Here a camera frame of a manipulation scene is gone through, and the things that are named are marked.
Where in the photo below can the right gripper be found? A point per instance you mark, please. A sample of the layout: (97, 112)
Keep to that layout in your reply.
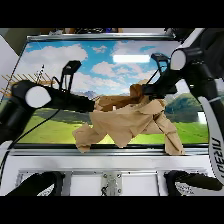
(159, 90)

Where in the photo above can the tan long-sleeved shirt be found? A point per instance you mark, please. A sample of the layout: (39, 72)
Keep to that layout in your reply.
(126, 121)

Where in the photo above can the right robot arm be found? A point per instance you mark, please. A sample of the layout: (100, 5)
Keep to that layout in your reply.
(200, 76)

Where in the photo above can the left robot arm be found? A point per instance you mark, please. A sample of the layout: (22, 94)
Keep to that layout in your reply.
(40, 96)

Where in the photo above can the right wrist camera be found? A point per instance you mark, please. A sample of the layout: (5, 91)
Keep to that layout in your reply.
(161, 63)

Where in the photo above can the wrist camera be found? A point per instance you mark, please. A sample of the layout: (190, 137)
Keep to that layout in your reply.
(69, 71)
(161, 63)

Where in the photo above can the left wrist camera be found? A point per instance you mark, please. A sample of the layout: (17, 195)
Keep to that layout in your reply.
(69, 71)

